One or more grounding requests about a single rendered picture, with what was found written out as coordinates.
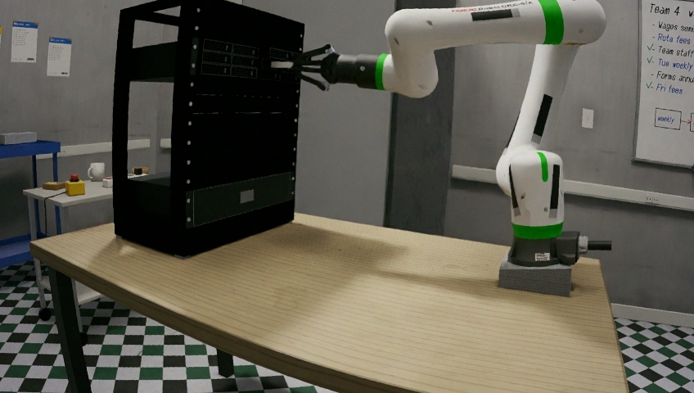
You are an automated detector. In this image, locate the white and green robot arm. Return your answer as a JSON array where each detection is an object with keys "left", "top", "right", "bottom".
[{"left": 354, "top": 0, "right": 611, "bottom": 267}]

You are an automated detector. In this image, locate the black server rack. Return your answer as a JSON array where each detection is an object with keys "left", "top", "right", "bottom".
[{"left": 112, "top": 0, "right": 305, "bottom": 260}]

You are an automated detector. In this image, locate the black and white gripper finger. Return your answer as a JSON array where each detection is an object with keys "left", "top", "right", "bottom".
[
  {"left": 271, "top": 65, "right": 331, "bottom": 91},
  {"left": 271, "top": 44, "right": 335, "bottom": 66}
]

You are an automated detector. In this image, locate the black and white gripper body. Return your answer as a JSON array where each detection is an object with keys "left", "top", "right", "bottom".
[{"left": 320, "top": 52, "right": 358, "bottom": 84}]

